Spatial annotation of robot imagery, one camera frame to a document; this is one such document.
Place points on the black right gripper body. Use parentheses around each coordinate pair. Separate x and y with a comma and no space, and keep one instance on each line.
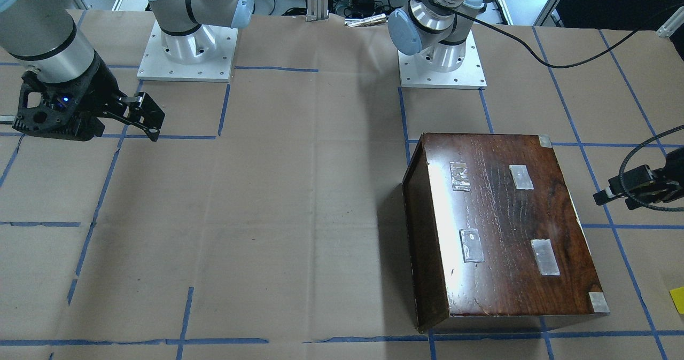
(97,88)

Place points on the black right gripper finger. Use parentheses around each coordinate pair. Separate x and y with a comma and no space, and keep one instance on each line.
(148,121)
(141,100)

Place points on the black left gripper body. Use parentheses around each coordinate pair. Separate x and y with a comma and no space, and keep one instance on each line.
(674,181)

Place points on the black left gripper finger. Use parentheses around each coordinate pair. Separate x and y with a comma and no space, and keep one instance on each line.
(643,178)
(608,195)

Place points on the yellow cube block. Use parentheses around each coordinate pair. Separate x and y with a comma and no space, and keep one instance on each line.
(677,297)

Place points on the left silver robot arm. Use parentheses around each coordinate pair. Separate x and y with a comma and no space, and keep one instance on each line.
(434,37)

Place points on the dark wooden drawer cabinet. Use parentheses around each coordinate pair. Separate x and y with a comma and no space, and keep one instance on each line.
(495,241)

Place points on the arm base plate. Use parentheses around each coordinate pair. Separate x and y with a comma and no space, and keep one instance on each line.
(203,56)
(443,66)

